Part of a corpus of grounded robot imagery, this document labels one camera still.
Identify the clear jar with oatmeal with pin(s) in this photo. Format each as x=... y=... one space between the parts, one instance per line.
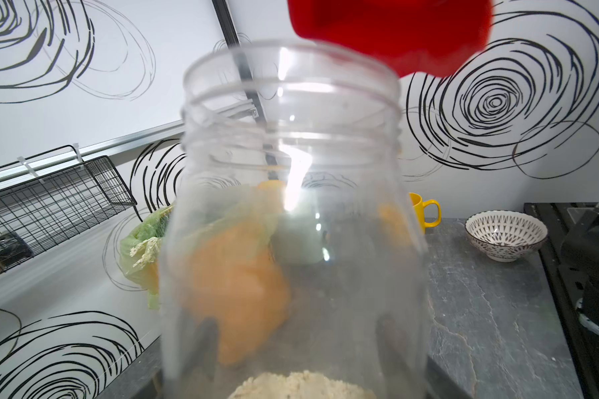
x=324 y=120

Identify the red jar lid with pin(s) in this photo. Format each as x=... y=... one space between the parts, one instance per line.
x=434 y=37

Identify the mint green toaster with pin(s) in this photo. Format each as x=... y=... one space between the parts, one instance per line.
x=301 y=234

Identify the orange trash bin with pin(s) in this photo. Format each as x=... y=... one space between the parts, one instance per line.
x=217 y=265

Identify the yellow mug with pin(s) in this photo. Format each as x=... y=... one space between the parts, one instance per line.
x=420 y=205

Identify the green plastic bin liner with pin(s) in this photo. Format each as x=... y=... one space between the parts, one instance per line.
x=140 y=253

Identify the patterned white bowl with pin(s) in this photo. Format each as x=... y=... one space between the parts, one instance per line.
x=505 y=236

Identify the dark item in basket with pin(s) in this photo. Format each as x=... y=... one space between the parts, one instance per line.
x=13 y=251

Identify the black wire wall basket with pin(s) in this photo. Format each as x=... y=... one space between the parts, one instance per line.
x=50 y=209

